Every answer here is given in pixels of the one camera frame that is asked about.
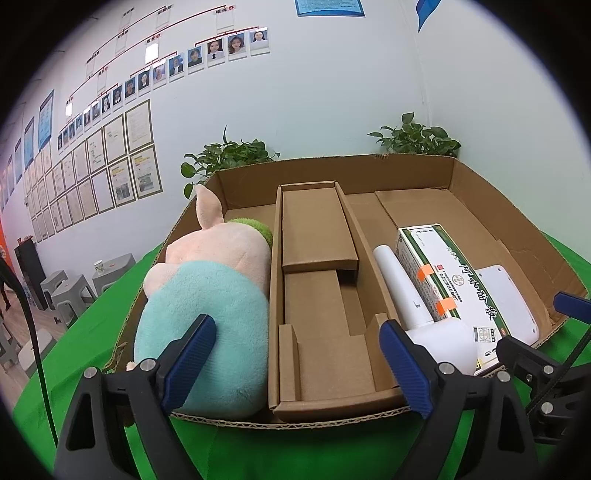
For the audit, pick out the green and white medicine box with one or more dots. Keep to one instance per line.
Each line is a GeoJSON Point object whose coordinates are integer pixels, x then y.
{"type": "Point", "coordinates": [443, 272]}

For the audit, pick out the wall chart of portrait photos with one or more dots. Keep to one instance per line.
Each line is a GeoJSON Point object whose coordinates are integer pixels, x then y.
{"type": "Point", "coordinates": [194, 60]}

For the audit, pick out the black cabinet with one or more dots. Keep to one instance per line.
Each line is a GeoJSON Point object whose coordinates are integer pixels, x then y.
{"type": "Point", "coordinates": [30, 272]}

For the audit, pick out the wall of framed documents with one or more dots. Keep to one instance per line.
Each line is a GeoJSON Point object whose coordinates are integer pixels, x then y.
{"type": "Point", "coordinates": [138, 127]}

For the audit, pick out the white hair dryer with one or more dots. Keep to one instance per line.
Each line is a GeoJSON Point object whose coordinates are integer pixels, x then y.
{"type": "Point", "coordinates": [401, 290]}

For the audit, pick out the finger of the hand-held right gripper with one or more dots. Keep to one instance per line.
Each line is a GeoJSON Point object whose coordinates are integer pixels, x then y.
{"type": "Point", "coordinates": [524, 357]}
{"type": "Point", "coordinates": [572, 305]}

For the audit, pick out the green table cloth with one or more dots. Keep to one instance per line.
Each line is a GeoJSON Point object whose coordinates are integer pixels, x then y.
{"type": "Point", "coordinates": [83, 337]}

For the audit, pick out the pink pig plush toy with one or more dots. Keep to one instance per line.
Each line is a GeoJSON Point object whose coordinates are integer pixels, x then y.
{"type": "Point", "coordinates": [207, 300]}

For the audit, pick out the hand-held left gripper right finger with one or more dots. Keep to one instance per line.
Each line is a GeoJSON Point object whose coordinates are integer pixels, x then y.
{"type": "Point", "coordinates": [406, 364]}

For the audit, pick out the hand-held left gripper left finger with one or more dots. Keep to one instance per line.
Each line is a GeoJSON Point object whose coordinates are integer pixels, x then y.
{"type": "Point", "coordinates": [191, 355]}

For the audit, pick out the large cardboard box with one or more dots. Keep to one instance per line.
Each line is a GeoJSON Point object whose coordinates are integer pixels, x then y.
{"type": "Point", "coordinates": [415, 203]}

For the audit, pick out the green potted plant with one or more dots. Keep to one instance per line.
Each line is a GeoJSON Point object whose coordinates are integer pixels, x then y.
{"type": "Point", "coordinates": [226, 154]}
{"type": "Point", "coordinates": [418, 138]}

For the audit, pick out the cardboard insert tray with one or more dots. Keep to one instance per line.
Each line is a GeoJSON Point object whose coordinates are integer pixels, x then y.
{"type": "Point", "coordinates": [318, 295]}

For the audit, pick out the grey plastic stool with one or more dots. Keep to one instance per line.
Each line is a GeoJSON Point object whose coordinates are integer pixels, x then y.
{"type": "Point", "coordinates": [71, 297]}
{"type": "Point", "coordinates": [37, 348]}
{"type": "Point", "coordinates": [115, 272]}
{"type": "Point", "coordinates": [54, 282]}

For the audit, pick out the blue wall poster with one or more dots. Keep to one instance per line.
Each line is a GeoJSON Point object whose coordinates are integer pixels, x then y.
{"type": "Point", "coordinates": [18, 161]}
{"type": "Point", "coordinates": [330, 7]}
{"type": "Point", "coordinates": [46, 119]}
{"type": "Point", "coordinates": [28, 144]}
{"type": "Point", "coordinates": [427, 11]}

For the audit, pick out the white device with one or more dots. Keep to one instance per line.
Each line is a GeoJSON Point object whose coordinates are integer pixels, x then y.
{"type": "Point", "coordinates": [508, 300]}

